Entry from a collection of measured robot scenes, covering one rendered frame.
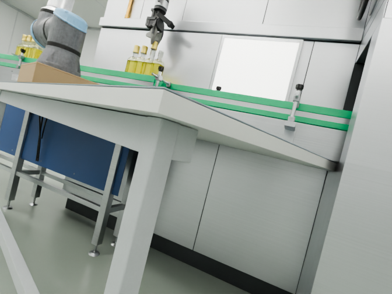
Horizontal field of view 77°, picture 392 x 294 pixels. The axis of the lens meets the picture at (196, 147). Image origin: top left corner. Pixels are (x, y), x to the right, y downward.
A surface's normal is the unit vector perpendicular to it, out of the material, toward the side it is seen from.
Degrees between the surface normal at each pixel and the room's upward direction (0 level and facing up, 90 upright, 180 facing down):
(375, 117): 90
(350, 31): 90
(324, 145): 90
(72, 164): 90
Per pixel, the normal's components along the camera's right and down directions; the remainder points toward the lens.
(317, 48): -0.36, -0.07
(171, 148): 0.71, 0.18
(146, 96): -0.66, -0.15
